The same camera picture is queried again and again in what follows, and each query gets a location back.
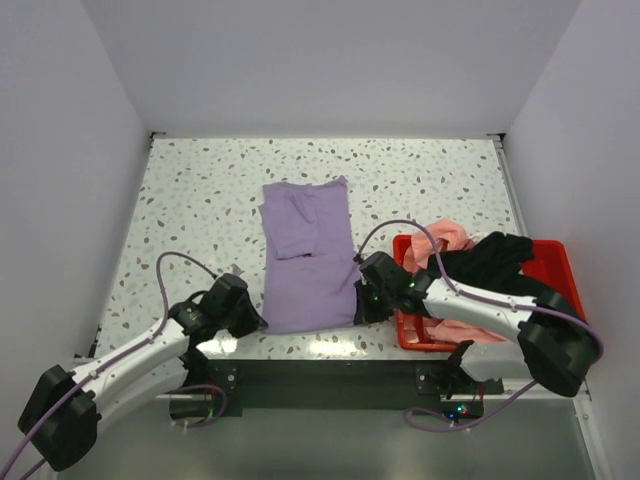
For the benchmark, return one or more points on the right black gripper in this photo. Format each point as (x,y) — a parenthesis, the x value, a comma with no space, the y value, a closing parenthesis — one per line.
(365,315)

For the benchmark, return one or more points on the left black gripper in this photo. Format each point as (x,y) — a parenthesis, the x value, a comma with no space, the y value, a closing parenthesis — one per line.
(252,322)

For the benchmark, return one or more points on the purple t shirt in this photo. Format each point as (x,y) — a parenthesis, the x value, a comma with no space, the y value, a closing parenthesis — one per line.
(309,271)

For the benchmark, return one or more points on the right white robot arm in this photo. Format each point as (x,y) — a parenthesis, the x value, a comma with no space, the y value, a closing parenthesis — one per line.
(544,337)

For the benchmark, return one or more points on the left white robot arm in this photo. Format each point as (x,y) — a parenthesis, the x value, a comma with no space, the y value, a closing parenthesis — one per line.
(68,410)

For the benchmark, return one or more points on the pink t shirt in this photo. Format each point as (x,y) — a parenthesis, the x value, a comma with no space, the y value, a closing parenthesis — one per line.
(448,236)

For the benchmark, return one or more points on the black t shirt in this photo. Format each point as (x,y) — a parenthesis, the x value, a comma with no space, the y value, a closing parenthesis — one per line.
(494,264)

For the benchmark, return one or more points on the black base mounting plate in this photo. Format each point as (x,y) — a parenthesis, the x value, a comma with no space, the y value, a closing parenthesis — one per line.
(229,387)

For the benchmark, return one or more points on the red plastic bin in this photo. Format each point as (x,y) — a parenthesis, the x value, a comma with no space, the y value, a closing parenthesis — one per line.
(550,265)

